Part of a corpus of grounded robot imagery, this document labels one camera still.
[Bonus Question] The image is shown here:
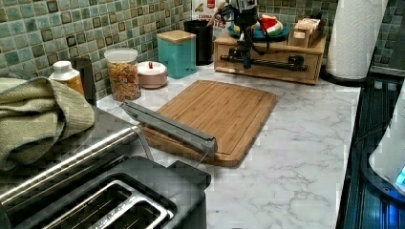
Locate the teal plate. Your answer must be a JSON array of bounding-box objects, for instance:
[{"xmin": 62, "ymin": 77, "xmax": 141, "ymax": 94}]
[{"xmin": 227, "ymin": 25, "xmax": 289, "ymax": 41}]

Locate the oat bites cereal box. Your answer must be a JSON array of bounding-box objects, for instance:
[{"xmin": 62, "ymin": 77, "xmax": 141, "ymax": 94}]
[{"xmin": 191, "ymin": 0, "xmax": 230, "ymax": 38}]

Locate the pink white lidded bowl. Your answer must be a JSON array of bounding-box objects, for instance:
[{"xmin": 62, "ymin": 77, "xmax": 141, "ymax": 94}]
[{"xmin": 138, "ymin": 61, "xmax": 167, "ymax": 89}]

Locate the tea bag box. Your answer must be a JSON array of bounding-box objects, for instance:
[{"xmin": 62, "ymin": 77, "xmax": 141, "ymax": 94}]
[{"xmin": 288, "ymin": 18, "xmax": 324, "ymax": 48}]

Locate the toy watermelon slice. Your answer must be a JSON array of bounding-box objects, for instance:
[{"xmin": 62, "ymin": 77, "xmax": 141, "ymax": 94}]
[{"xmin": 259, "ymin": 14, "xmax": 284, "ymax": 36}]

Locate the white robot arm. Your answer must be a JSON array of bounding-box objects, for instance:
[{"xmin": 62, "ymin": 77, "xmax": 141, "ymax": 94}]
[{"xmin": 218, "ymin": 0, "xmax": 269, "ymax": 70}]

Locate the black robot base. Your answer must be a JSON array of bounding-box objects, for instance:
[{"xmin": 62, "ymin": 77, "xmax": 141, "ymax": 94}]
[{"xmin": 362, "ymin": 86, "xmax": 405, "ymax": 204}]

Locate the teal canister wooden lid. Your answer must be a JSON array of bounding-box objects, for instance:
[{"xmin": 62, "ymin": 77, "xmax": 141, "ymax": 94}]
[{"xmin": 157, "ymin": 30, "xmax": 197, "ymax": 79}]

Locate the black two-slot toaster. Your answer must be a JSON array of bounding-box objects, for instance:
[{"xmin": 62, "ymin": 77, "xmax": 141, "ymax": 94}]
[{"xmin": 1, "ymin": 156, "xmax": 211, "ymax": 229}]

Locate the beige folded towel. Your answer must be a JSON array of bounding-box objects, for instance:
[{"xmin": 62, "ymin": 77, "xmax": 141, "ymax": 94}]
[{"xmin": 0, "ymin": 77, "xmax": 95, "ymax": 171}]

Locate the wooden drawer cabinet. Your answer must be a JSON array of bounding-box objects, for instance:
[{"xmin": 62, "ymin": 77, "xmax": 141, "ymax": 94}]
[{"xmin": 214, "ymin": 34, "xmax": 326, "ymax": 85}]

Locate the stainless toaster oven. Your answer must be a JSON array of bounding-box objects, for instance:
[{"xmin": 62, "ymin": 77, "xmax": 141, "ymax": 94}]
[{"xmin": 0, "ymin": 99, "xmax": 219, "ymax": 218}]

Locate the black utensil holder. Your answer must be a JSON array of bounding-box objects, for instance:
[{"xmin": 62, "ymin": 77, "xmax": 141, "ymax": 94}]
[{"xmin": 184, "ymin": 20, "xmax": 213, "ymax": 66}]

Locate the bamboo cutting board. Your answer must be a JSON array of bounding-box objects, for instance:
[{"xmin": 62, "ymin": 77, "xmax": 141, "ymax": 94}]
[{"xmin": 142, "ymin": 80, "xmax": 276, "ymax": 167}]

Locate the paper towel roll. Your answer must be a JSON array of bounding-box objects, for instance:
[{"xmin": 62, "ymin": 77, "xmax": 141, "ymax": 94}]
[{"xmin": 321, "ymin": 0, "xmax": 389, "ymax": 87}]

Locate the white cap spice bottle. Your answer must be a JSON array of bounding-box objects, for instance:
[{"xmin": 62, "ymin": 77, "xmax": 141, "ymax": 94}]
[{"xmin": 49, "ymin": 61, "xmax": 85, "ymax": 95}]

